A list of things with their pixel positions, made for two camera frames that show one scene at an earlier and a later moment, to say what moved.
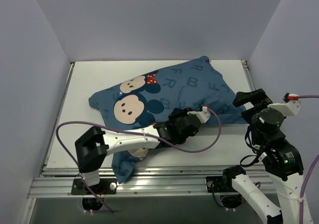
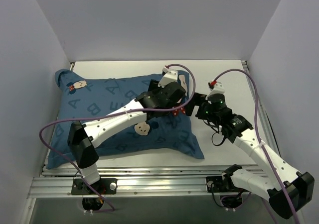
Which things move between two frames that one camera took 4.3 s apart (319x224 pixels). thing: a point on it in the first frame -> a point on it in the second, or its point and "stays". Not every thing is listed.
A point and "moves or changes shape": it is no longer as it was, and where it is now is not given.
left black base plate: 105,186 stays
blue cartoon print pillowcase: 144,100 moves or changes shape
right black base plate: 219,184 stays
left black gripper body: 180,113 -> 178,90
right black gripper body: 249,98 -> 195,104
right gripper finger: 248,115 -> 189,108
